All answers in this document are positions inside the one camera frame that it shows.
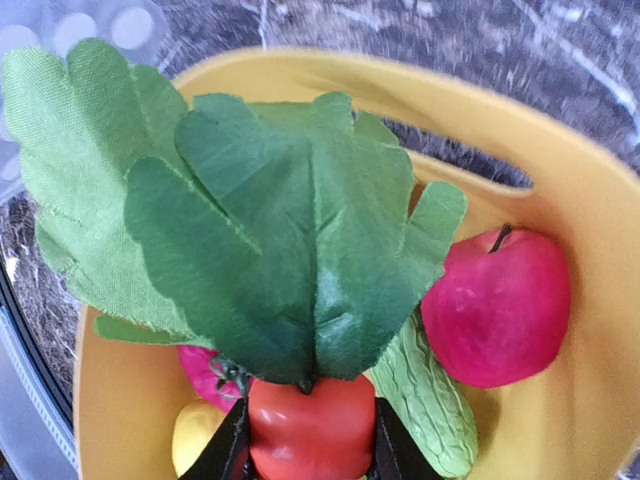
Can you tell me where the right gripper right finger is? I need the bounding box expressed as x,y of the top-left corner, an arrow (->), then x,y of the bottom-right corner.
372,398 -> 440,480

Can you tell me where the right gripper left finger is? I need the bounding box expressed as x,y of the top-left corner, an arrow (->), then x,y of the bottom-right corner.
179,399 -> 250,480

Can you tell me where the yellow lemon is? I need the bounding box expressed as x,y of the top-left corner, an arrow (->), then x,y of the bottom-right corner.
172,399 -> 226,477

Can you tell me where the red tomato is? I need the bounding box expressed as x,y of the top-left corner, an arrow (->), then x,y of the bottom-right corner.
178,345 -> 253,413

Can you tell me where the red carrot with leaves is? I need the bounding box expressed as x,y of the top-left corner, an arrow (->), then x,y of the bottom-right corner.
2,39 -> 468,479

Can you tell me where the polka dot zip bag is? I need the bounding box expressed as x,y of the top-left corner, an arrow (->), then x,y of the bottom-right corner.
1,0 -> 168,64

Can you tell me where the green bitter cucumber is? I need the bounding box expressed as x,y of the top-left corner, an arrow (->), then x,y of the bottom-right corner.
370,311 -> 478,479

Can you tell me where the red apple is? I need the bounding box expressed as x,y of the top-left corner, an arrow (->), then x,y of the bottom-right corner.
420,224 -> 571,389

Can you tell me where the yellow plastic basket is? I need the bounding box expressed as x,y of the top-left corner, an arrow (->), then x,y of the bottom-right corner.
72,47 -> 640,480

